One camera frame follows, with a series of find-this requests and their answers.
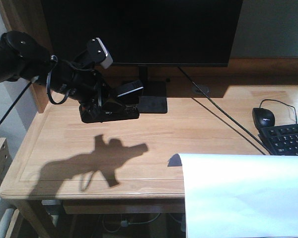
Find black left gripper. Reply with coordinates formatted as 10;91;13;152
71;51;126;113

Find black stapler with orange button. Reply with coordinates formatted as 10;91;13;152
79;80;144;123

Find white paper sheets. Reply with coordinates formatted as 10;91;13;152
168;154;298;238

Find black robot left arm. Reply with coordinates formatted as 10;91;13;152
0;31;113;104

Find black computer monitor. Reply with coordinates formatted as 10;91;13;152
41;0;242;114

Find black computer mouse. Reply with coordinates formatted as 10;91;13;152
252;108;275;130

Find black keyboard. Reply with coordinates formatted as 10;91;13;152
259;123;298;156

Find wrist camera box white face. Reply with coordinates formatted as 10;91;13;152
86;38;113;69

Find black monitor cable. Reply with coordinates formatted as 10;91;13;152
177;66;268;154

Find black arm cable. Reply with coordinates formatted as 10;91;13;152
0;80;32;137

